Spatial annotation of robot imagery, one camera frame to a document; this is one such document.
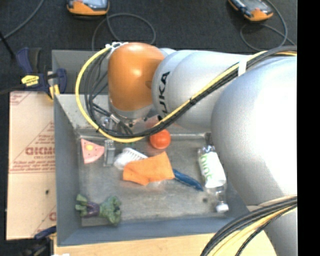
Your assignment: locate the clear plastic bottle white label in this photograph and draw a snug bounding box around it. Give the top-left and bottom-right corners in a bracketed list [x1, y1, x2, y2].
[197, 144, 230, 214]

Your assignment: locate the brown cardboard board red print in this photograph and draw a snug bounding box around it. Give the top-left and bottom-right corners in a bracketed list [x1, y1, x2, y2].
[5, 90, 58, 241]

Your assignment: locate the grey metal bin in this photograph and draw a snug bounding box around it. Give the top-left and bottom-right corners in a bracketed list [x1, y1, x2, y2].
[51, 49, 251, 247]

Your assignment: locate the orange ball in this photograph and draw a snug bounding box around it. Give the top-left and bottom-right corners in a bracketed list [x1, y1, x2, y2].
[149, 128, 172, 150]

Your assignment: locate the green toy figure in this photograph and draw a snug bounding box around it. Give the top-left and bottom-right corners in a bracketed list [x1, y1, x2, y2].
[74, 193, 123, 226]

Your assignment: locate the white brush with blue handle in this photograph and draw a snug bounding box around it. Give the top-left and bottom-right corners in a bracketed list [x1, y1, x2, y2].
[113, 147, 204, 192]

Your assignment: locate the orange cloth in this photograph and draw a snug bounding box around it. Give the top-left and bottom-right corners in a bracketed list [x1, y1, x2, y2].
[122, 150, 176, 187]

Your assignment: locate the pink triangular toy slice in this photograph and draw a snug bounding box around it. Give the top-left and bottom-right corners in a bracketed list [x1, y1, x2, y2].
[80, 138, 106, 165]

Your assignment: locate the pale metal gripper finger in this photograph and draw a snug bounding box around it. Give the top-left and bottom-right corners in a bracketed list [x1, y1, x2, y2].
[103, 139, 116, 168]

